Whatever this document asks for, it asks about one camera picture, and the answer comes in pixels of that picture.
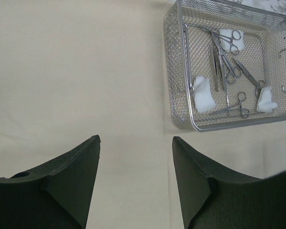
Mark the wire mesh instrument tray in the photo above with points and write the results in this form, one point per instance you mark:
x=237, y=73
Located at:
x=187, y=51

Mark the curved steel clamp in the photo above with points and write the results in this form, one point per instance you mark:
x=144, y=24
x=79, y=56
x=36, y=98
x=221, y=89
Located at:
x=217, y=37

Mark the steel forceps clamp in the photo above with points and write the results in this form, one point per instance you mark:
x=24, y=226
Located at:
x=234, y=72

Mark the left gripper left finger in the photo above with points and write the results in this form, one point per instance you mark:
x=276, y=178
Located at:
x=54, y=195

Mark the steel hemostat lower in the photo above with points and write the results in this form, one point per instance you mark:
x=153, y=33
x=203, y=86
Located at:
x=241, y=97

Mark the white gauze pad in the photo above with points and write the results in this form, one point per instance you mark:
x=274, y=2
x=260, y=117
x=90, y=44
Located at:
x=203, y=99
x=265, y=103
x=225, y=45

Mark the beige surgical wrap cloth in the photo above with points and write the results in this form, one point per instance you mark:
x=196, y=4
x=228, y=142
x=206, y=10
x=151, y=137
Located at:
x=73, y=69

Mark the white gauze pad top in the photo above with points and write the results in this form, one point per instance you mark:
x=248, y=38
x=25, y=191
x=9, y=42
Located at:
x=225, y=45

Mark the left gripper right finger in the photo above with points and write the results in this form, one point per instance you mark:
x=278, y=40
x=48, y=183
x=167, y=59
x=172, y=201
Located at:
x=213, y=196

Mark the white gauze pad left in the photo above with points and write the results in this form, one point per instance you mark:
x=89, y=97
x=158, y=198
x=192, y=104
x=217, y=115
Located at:
x=203, y=99

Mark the white gauze pad right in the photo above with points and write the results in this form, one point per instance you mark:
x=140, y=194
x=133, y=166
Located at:
x=265, y=103

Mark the steel surgical scissors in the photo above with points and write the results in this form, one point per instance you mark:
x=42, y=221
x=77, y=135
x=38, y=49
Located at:
x=259, y=84

